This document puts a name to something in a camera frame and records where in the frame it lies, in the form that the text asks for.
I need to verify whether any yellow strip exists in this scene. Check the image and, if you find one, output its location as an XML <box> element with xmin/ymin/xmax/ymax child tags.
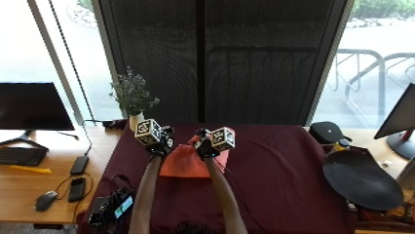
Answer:
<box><xmin>9</xmin><ymin>165</ymin><xmax>52</xmax><ymax>175</ymax></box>

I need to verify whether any black monitor with round stand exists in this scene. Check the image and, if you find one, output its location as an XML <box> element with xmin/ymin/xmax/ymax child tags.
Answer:
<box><xmin>372</xmin><ymin>83</ymin><xmax>415</xmax><ymax>160</ymax></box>

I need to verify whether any dried flower bouquet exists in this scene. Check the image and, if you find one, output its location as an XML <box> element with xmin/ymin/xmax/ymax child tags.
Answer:
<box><xmin>107</xmin><ymin>66</ymin><xmax>161</xmax><ymax>117</ymax></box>

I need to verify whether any metal bicycle rack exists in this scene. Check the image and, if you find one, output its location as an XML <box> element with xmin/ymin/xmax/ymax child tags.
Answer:
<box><xmin>328</xmin><ymin>48</ymin><xmax>415</xmax><ymax>118</ymax></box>

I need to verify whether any white vase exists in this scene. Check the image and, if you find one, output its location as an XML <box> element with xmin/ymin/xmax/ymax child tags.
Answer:
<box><xmin>129</xmin><ymin>111</ymin><xmax>146</xmax><ymax>132</ymax></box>

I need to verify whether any black device with lit screen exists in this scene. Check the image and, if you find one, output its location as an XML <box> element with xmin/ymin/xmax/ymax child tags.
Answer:
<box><xmin>87</xmin><ymin>186</ymin><xmax>134</xmax><ymax>226</ymax></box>

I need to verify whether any white marker cube glove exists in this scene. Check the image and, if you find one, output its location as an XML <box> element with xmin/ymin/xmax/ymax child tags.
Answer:
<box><xmin>133</xmin><ymin>118</ymin><xmax>163</xmax><ymax>146</ymax></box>
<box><xmin>208</xmin><ymin>126</ymin><xmax>236</xmax><ymax>152</ymax></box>

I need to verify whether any black smartphone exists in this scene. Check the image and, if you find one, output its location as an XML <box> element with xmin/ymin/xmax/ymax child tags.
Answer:
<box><xmin>67</xmin><ymin>176</ymin><xmax>86</xmax><ymax>203</ymax></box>

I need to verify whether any person's right hand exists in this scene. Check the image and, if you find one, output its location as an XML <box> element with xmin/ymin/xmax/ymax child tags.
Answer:
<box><xmin>193</xmin><ymin>128</ymin><xmax>223</xmax><ymax>161</ymax></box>

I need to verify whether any dark window blind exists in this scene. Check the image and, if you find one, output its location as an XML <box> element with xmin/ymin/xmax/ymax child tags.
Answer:
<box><xmin>91</xmin><ymin>0</ymin><xmax>348</xmax><ymax>127</ymax></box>

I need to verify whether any grey computer mouse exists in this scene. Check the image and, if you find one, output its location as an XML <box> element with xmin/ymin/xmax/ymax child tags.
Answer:
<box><xmin>33</xmin><ymin>190</ymin><xmax>60</xmax><ymax>213</ymax></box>

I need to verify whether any dark red tablecloth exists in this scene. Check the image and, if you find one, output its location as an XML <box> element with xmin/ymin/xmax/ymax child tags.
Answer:
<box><xmin>77</xmin><ymin>123</ymin><xmax>356</xmax><ymax>234</ymax></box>

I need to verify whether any black cable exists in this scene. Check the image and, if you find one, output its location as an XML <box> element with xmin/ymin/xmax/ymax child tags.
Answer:
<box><xmin>54</xmin><ymin>172</ymin><xmax>93</xmax><ymax>225</ymax></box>

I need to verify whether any white marker cube left glove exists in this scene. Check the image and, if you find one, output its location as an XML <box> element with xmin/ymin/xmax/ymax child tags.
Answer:
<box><xmin>133</xmin><ymin>118</ymin><xmax>163</xmax><ymax>146</ymax></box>

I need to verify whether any black keyboard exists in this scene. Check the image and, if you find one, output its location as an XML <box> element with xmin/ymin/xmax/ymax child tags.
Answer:
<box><xmin>0</xmin><ymin>146</ymin><xmax>49</xmax><ymax>168</ymax></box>

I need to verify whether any black computer monitor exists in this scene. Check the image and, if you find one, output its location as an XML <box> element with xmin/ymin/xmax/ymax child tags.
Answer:
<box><xmin>0</xmin><ymin>81</ymin><xmax>75</xmax><ymax>151</ymax></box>

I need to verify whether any person's left hand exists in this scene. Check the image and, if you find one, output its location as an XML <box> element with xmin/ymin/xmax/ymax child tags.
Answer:
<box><xmin>147</xmin><ymin>125</ymin><xmax>175</xmax><ymax>156</ymax></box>

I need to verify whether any black power bank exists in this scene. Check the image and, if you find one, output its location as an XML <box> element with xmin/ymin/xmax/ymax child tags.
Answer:
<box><xmin>69</xmin><ymin>155</ymin><xmax>90</xmax><ymax>176</ymax></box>

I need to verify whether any orange cloth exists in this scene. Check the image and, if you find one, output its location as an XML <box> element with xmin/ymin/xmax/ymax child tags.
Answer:
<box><xmin>158</xmin><ymin>136</ymin><xmax>231</xmax><ymax>178</ymax></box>

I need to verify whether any white marker cube right glove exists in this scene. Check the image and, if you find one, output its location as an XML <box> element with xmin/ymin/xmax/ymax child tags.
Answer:
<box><xmin>208</xmin><ymin>126</ymin><xmax>236</xmax><ymax>152</ymax></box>

